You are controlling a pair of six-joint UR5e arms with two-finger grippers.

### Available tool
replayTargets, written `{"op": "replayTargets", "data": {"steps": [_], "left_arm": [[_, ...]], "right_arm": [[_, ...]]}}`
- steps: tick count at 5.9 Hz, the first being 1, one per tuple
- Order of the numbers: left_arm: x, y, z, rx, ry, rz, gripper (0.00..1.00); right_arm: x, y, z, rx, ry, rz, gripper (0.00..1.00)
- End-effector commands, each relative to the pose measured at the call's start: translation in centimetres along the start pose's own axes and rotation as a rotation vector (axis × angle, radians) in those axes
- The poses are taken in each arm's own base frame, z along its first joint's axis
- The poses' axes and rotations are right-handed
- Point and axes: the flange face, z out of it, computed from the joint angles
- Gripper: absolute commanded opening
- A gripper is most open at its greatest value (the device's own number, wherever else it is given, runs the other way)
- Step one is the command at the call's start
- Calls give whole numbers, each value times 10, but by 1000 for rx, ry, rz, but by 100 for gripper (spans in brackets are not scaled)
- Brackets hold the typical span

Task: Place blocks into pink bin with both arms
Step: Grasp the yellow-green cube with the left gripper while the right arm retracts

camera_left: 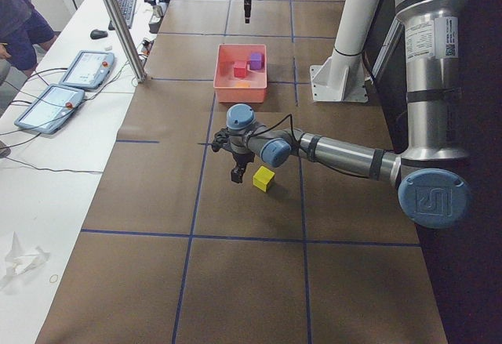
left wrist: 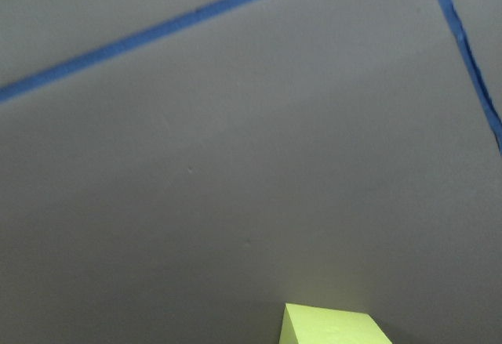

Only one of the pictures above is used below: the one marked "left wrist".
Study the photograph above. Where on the yellow foam block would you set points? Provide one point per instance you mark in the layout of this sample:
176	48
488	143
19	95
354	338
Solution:
308	324

